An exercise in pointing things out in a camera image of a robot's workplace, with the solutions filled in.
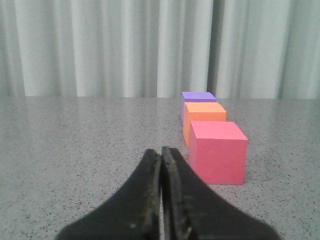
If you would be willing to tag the purple foam cube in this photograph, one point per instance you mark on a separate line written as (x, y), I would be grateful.
(195, 96)

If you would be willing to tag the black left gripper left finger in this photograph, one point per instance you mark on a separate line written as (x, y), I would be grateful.
(131, 213)

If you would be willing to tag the white pleated curtain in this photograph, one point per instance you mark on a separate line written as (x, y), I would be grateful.
(257, 49)

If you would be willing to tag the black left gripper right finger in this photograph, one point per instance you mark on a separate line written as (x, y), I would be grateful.
(192, 211)

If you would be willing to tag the red foam cube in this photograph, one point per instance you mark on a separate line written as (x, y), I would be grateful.
(218, 152)

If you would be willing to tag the orange foam cube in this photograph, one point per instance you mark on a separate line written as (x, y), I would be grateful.
(201, 111)

